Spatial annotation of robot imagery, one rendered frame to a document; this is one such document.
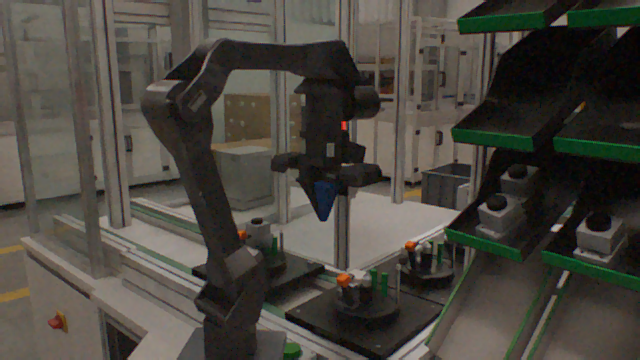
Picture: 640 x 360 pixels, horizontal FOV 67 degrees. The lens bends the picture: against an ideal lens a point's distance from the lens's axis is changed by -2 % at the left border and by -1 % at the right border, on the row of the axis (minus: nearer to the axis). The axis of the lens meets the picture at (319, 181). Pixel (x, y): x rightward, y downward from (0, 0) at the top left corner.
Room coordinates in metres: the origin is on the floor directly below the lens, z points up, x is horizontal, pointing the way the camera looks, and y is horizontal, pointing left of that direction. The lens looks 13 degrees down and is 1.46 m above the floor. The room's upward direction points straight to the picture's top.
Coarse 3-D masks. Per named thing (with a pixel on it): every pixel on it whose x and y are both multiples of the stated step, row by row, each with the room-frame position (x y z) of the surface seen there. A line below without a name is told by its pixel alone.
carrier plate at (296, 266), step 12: (204, 264) 1.16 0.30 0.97; (288, 264) 1.17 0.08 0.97; (300, 264) 1.17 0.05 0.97; (204, 276) 1.11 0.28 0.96; (276, 276) 1.09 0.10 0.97; (288, 276) 1.09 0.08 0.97; (300, 276) 1.10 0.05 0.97; (312, 276) 1.13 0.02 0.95; (276, 288) 1.04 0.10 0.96; (288, 288) 1.06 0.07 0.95
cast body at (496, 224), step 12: (492, 204) 0.68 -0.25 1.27; (504, 204) 0.68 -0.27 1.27; (516, 204) 0.68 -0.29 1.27; (480, 216) 0.70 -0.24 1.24; (492, 216) 0.68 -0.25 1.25; (504, 216) 0.67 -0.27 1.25; (516, 216) 0.68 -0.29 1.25; (480, 228) 0.70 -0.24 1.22; (492, 228) 0.69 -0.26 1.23; (504, 228) 0.67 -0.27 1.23; (516, 228) 0.69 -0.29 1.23; (492, 240) 0.68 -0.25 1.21; (504, 240) 0.68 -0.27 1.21
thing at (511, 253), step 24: (552, 144) 0.87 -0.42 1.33; (504, 168) 0.84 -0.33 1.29; (552, 168) 0.83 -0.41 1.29; (576, 168) 0.73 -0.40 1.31; (480, 192) 0.79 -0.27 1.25; (552, 192) 0.77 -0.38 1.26; (576, 192) 0.74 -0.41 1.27; (528, 216) 0.73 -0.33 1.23; (552, 216) 0.69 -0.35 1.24; (456, 240) 0.73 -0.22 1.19; (480, 240) 0.69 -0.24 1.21; (528, 240) 0.65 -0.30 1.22
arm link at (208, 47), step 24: (216, 48) 0.59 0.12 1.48; (240, 48) 0.62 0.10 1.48; (264, 48) 0.65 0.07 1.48; (288, 48) 0.68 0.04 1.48; (312, 48) 0.70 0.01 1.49; (168, 72) 0.61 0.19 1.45; (192, 72) 0.62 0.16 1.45; (216, 72) 0.58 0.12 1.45; (312, 72) 0.70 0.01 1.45; (336, 72) 0.72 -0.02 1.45; (192, 96) 0.55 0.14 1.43; (216, 96) 0.57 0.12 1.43; (192, 120) 0.55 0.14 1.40
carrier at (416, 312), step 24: (336, 288) 1.03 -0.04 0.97; (360, 288) 0.92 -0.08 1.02; (384, 288) 0.94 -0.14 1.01; (288, 312) 0.91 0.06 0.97; (312, 312) 0.91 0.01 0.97; (336, 312) 0.90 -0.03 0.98; (360, 312) 0.88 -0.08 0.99; (384, 312) 0.88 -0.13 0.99; (408, 312) 0.91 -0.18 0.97; (432, 312) 0.91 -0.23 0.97; (360, 336) 0.82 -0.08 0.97; (384, 336) 0.82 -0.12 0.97; (408, 336) 0.83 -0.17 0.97
